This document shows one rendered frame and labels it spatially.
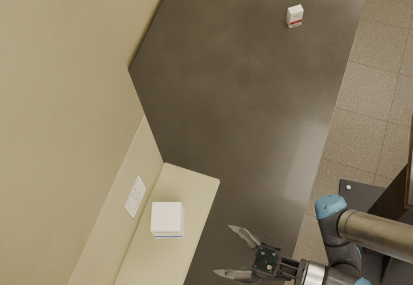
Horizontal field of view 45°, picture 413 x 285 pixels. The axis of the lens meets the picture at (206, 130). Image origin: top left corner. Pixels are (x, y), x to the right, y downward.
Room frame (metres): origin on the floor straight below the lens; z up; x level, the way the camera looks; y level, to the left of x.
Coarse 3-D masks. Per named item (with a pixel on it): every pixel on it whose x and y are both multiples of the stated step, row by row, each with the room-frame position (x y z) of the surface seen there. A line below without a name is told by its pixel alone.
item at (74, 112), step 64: (0, 0) 0.27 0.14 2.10; (64, 0) 0.32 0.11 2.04; (0, 64) 0.24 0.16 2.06; (64, 64) 0.29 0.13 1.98; (0, 128) 0.21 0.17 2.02; (64, 128) 0.25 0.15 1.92; (128, 128) 0.33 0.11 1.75; (0, 192) 0.17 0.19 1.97; (64, 192) 0.20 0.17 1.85; (0, 256) 0.12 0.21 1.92; (64, 256) 0.15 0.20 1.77
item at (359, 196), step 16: (400, 176) 0.55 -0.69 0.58; (352, 192) 0.68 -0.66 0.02; (368, 192) 0.67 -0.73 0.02; (384, 192) 0.56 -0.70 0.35; (400, 192) 0.48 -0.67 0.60; (352, 208) 0.60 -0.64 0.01; (368, 208) 0.59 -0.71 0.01; (384, 208) 0.49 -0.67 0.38; (400, 208) 0.42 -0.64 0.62; (368, 256) 0.37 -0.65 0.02; (384, 256) 0.35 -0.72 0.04; (368, 272) 0.30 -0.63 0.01; (384, 272) 0.28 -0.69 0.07; (400, 272) 0.28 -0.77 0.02
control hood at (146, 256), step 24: (168, 168) 0.35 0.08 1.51; (168, 192) 0.30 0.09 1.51; (192, 192) 0.30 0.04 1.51; (144, 216) 0.26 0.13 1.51; (192, 216) 0.25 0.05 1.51; (144, 240) 0.22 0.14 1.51; (168, 240) 0.21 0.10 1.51; (192, 240) 0.21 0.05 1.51; (144, 264) 0.18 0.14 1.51; (168, 264) 0.17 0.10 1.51
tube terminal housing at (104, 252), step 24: (144, 120) 0.36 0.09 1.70; (144, 144) 0.34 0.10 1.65; (120, 168) 0.28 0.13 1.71; (144, 168) 0.32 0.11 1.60; (120, 192) 0.26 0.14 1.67; (120, 216) 0.24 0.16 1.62; (96, 240) 0.19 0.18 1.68; (120, 240) 0.21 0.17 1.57; (96, 264) 0.16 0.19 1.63; (120, 264) 0.19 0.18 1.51
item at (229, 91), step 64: (192, 0) 1.22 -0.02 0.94; (256, 0) 1.17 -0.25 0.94; (320, 0) 1.13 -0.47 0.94; (192, 64) 0.94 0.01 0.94; (256, 64) 0.90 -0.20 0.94; (320, 64) 0.87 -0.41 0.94; (192, 128) 0.70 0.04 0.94; (256, 128) 0.67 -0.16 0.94; (320, 128) 0.63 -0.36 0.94; (256, 192) 0.46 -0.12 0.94
